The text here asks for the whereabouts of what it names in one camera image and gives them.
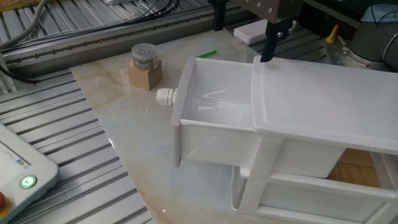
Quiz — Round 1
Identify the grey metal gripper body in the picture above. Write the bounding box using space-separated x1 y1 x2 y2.
231 0 305 24

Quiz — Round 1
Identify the aluminium rail with holes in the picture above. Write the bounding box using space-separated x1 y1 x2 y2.
0 6 259 78

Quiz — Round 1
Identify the white rectangular adapter box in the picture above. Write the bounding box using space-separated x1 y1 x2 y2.
233 19 300 46

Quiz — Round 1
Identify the thick grey cable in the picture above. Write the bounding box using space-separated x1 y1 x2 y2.
0 0 50 51

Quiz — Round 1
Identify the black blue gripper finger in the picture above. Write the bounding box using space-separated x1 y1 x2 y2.
260 18 297 63
212 0 227 32

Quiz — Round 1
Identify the marble pattern board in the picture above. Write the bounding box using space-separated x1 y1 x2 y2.
70 27 280 224

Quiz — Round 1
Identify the yellow plastic cone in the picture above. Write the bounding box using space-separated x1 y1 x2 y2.
325 24 339 44

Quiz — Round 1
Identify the green plastic piece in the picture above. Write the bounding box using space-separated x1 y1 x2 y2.
195 49 218 59

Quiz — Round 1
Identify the white teach pendant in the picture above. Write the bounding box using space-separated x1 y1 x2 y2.
0 123 60 224

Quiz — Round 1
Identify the thick black cable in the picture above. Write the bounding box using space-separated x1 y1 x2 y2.
0 66 42 85

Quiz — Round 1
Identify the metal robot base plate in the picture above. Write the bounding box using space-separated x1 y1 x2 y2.
323 36 398 74

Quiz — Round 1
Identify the white plastic drawer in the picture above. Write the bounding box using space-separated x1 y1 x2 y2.
238 167 398 223
171 55 346 179

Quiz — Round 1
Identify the wooden cube block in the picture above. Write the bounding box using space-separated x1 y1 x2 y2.
127 59 163 91

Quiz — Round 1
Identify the green yellow box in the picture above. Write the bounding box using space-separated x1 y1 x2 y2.
0 0 39 12

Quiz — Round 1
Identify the white plastic drawer cabinet frame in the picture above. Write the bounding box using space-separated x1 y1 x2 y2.
230 55 398 224

